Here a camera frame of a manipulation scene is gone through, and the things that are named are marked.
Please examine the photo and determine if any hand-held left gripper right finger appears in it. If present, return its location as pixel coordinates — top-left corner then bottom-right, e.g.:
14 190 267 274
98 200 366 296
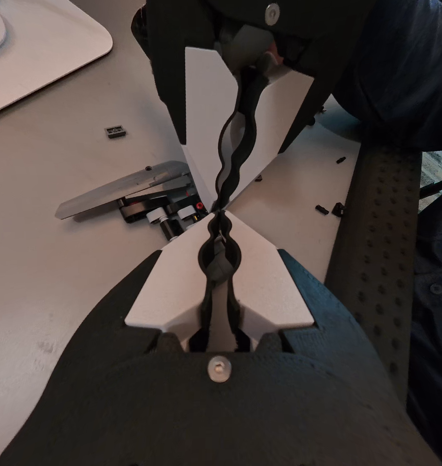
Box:
224 212 315 350

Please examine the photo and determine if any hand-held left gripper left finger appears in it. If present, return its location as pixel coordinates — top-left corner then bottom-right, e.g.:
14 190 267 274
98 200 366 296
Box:
125 212 217 350

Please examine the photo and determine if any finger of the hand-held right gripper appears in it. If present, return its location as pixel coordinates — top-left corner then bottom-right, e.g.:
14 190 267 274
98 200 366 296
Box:
181 47 243 212
221 68 315 211

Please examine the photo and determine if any grey black lego technic model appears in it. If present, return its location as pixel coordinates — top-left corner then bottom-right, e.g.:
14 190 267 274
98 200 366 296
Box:
55 160 212 242

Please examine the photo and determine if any person's right forearm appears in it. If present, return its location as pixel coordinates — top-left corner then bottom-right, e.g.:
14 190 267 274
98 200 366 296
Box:
330 0 442 151

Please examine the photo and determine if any white base book stand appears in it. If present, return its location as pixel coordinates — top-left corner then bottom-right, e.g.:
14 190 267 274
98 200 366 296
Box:
0 0 113 117

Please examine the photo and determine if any black perforated foam mat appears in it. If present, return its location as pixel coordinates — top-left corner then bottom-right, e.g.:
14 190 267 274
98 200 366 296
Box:
325 140 423 405

